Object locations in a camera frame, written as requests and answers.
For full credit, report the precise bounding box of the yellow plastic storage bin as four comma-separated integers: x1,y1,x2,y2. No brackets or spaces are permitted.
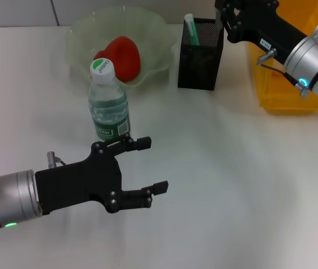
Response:
248,0,318,113

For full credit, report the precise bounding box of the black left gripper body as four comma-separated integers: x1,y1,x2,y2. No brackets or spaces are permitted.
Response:
35,141,125,216

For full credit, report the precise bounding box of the pale green glass fruit bowl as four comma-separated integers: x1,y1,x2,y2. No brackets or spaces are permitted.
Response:
64,6,176,91

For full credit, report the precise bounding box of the right wrist cable with connector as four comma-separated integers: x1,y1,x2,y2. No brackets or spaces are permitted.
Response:
256,48,311,99

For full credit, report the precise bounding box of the wrist cable with connector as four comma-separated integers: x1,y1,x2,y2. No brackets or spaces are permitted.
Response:
46,151,68,169
256,48,311,99

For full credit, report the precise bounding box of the green pen white cap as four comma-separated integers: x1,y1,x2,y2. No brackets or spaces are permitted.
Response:
183,13,200,46

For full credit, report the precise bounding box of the black mesh pen holder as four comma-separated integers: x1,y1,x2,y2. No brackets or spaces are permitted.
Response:
177,17,224,91

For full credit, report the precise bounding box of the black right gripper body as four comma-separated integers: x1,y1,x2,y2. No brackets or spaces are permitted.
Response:
225,0,308,67

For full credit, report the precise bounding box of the red fruit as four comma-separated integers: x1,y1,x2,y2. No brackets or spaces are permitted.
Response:
93,35,142,84

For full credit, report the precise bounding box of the left wrist cable with connector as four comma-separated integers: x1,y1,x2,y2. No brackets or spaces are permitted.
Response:
46,151,68,169

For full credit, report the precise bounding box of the clear water bottle green label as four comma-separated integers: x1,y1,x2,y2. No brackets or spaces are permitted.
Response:
87,58,131,142

